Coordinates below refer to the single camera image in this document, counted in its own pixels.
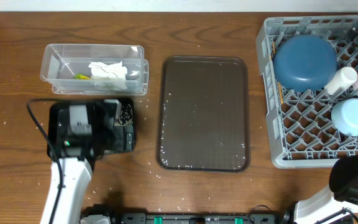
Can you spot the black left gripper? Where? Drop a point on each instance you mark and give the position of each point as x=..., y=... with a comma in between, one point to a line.
x=113, y=134

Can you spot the pile of white rice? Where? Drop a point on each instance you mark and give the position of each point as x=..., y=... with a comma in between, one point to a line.
x=124, y=130

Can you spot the white napkin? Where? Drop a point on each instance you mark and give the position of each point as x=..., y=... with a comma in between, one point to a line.
x=114, y=73

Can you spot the green yellow snack wrapper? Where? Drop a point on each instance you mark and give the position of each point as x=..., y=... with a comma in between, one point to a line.
x=81, y=77

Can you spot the cream white cup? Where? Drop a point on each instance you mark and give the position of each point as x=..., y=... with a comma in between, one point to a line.
x=343, y=79

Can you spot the dark blue plate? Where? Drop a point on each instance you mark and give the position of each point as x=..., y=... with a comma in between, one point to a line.
x=305, y=62

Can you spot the light blue bowl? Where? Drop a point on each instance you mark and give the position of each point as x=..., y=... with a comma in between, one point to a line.
x=345, y=117

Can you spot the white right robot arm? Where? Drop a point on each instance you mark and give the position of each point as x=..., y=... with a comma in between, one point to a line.
x=336, y=203

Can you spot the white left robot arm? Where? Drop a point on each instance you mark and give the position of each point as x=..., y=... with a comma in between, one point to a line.
x=73, y=156

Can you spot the black tray bin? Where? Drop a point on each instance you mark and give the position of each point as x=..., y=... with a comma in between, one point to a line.
x=53, y=124

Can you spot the clear plastic bin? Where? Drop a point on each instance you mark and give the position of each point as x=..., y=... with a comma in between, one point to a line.
x=61, y=62

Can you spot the brown serving tray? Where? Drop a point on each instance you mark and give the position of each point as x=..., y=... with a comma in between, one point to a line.
x=204, y=115

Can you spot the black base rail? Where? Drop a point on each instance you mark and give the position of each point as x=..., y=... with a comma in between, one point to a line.
x=142, y=218

